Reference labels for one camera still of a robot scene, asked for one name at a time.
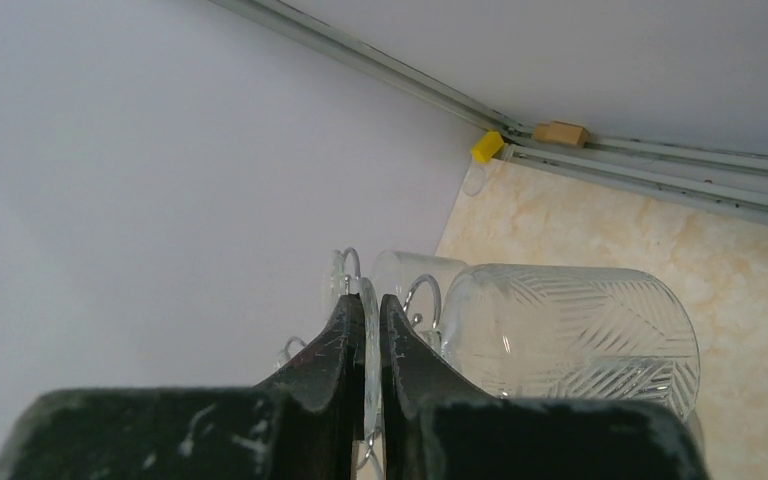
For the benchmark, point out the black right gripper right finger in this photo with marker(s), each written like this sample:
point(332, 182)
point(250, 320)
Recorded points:
point(490, 430)

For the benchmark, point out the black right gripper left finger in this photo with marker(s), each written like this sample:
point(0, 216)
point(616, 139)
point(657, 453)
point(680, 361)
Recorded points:
point(150, 433)

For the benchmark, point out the etched wine glass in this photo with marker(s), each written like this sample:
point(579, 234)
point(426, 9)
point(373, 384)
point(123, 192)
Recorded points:
point(571, 332)
point(420, 282)

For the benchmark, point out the chrome wine glass rack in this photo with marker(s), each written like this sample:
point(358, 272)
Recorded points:
point(369, 389)

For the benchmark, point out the yellow clamp right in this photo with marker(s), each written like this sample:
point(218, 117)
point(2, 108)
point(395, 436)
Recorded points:
point(490, 144)

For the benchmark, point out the small wooden block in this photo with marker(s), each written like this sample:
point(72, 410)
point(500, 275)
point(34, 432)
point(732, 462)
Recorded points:
point(561, 133)

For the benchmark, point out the corner wall rail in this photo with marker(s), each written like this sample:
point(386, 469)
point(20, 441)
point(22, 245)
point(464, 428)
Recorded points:
point(717, 181)

